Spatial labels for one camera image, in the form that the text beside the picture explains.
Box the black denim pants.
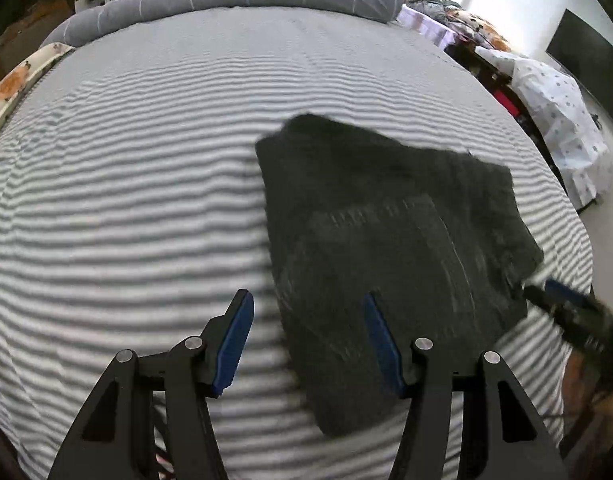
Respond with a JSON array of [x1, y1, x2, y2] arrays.
[[256, 115, 543, 437]]

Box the grey white striped bedsheet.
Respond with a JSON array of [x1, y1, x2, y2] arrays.
[[0, 8, 593, 479]]

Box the white patterned cloth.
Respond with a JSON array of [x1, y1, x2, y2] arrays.
[[475, 47, 613, 209]]

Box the black television screen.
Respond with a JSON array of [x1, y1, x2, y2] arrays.
[[546, 10, 613, 121]]

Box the pile of colourful clothes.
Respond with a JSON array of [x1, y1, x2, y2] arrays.
[[396, 0, 512, 52]]

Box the floral white pillow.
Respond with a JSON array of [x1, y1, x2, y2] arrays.
[[0, 42, 75, 130]]

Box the brown wooden headboard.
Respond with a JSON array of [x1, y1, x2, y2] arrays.
[[0, 0, 75, 81]]

